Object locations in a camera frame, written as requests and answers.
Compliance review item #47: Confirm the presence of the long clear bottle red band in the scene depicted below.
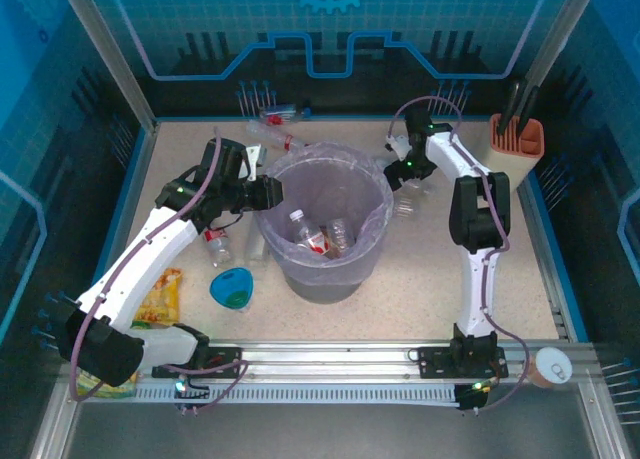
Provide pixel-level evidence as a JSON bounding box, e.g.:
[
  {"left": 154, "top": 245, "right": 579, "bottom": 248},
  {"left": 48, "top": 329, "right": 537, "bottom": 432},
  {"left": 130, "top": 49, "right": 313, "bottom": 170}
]
[{"left": 246, "top": 119, "right": 309, "bottom": 153}]

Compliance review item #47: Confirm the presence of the blue rounded plastic container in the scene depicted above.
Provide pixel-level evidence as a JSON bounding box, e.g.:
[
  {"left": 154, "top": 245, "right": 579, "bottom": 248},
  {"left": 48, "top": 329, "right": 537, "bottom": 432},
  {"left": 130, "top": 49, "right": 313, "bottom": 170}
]
[{"left": 208, "top": 266, "right": 255, "bottom": 313}]

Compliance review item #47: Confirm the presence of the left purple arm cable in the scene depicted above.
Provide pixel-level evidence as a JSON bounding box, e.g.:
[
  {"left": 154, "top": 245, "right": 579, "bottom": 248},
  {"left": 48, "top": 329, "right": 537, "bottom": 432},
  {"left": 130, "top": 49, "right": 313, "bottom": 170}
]
[{"left": 69, "top": 125, "right": 251, "bottom": 413}]

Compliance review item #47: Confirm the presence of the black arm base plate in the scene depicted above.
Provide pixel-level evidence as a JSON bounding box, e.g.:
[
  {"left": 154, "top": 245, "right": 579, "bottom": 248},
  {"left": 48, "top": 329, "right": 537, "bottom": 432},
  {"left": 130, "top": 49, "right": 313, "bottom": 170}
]
[
  {"left": 417, "top": 346, "right": 509, "bottom": 380},
  {"left": 152, "top": 347, "right": 245, "bottom": 380}
]

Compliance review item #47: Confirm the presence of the clear bottle blue cap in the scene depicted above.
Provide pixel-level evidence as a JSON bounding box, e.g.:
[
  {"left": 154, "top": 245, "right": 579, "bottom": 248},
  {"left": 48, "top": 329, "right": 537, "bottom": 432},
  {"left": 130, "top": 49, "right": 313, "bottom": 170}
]
[{"left": 259, "top": 103, "right": 314, "bottom": 128}]

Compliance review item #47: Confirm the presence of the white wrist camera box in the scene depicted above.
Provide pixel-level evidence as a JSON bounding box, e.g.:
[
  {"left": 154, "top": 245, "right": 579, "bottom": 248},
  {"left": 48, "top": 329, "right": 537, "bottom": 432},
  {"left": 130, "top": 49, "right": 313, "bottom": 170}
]
[
  {"left": 242, "top": 145, "right": 267, "bottom": 180},
  {"left": 384, "top": 133, "right": 411, "bottom": 160}
]

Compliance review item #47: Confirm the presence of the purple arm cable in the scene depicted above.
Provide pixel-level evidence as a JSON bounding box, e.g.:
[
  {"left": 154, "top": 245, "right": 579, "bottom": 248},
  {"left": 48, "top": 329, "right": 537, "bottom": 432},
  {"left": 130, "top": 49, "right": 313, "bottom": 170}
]
[
  {"left": 69, "top": 125, "right": 251, "bottom": 413},
  {"left": 387, "top": 96, "right": 531, "bottom": 411}
]

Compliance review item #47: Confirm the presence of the plain clear plastic bottle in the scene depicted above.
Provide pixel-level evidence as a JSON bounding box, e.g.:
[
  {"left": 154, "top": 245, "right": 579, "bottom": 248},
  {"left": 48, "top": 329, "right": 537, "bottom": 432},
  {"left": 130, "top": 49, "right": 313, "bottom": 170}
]
[{"left": 324, "top": 217, "right": 359, "bottom": 258}]

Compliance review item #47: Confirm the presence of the aluminium frame post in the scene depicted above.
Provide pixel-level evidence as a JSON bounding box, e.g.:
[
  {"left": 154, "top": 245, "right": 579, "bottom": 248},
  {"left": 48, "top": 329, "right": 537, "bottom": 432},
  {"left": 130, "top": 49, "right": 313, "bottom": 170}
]
[
  {"left": 53, "top": 0, "right": 162, "bottom": 133},
  {"left": 524, "top": 0, "right": 601, "bottom": 88}
]

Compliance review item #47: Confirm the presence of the black handled knife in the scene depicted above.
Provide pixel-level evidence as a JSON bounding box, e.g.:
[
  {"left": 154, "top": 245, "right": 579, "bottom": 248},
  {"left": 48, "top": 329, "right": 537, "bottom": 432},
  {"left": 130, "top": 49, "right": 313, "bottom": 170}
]
[
  {"left": 501, "top": 78, "right": 522, "bottom": 135},
  {"left": 517, "top": 83, "right": 540, "bottom": 135}
]

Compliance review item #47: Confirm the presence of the aluminium mounting rail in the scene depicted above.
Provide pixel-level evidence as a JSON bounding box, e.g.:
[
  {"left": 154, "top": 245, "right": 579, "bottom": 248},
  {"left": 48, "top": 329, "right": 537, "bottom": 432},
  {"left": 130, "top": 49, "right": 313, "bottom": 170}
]
[{"left": 64, "top": 337, "right": 599, "bottom": 386}]

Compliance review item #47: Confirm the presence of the yellow snack packet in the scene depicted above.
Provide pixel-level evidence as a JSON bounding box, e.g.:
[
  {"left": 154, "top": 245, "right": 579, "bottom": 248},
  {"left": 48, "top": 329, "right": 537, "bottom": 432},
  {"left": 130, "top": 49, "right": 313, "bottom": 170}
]
[{"left": 132, "top": 267, "right": 184, "bottom": 328}]

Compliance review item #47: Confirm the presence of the small black controller box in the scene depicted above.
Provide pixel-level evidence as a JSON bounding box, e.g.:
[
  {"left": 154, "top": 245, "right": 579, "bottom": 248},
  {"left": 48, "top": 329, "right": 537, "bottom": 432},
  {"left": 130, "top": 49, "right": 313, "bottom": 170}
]
[
  {"left": 457, "top": 378, "right": 494, "bottom": 414},
  {"left": 172, "top": 373, "right": 211, "bottom": 416}
]

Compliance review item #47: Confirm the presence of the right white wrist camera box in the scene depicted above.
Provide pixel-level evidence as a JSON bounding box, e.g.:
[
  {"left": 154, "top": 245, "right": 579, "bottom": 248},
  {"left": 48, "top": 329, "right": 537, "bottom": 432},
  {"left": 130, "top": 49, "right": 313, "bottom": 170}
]
[{"left": 384, "top": 133, "right": 411, "bottom": 160}]

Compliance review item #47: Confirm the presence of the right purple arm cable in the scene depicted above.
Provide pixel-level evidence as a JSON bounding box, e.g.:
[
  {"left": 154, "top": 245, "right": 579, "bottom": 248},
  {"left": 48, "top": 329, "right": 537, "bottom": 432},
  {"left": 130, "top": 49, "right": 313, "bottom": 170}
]
[{"left": 387, "top": 96, "right": 531, "bottom": 411}]

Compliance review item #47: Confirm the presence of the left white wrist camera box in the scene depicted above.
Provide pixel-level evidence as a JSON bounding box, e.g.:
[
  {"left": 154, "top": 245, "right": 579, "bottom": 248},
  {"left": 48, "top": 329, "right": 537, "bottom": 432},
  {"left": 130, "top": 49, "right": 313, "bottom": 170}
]
[{"left": 242, "top": 145, "right": 267, "bottom": 180}]

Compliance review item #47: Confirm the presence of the white slotted cable duct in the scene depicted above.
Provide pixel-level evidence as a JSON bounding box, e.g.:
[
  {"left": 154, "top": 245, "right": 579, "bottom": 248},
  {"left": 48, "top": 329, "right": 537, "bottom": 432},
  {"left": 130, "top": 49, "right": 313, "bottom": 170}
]
[{"left": 133, "top": 382, "right": 462, "bottom": 406}]

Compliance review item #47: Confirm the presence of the grey round trash bin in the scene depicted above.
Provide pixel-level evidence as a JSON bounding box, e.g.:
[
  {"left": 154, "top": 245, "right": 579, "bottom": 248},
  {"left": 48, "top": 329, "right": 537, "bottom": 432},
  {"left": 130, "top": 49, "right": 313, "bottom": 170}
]
[{"left": 257, "top": 143, "right": 394, "bottom": 305}]

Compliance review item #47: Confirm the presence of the brown tin can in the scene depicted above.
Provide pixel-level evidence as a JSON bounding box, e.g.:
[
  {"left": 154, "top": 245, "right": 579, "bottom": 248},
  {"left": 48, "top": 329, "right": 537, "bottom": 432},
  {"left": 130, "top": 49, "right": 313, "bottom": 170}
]
[{"left": 528, "top": 346, "right": 574, "bottom": 390}]

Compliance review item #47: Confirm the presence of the beige knife block orange top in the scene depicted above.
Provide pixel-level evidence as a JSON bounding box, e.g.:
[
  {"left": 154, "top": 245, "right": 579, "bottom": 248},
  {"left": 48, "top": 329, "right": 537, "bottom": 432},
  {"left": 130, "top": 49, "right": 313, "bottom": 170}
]
[{"left": 487, "top": 112, "right": 546, "bottom": 190}]

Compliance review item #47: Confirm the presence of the purple translucent bin liner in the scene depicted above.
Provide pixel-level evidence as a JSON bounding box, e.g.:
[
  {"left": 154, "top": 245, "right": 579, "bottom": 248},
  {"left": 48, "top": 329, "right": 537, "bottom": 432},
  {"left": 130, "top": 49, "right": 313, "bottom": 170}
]
[{"left": 254, "top": 141, "right": 396, "bottom": 286}]

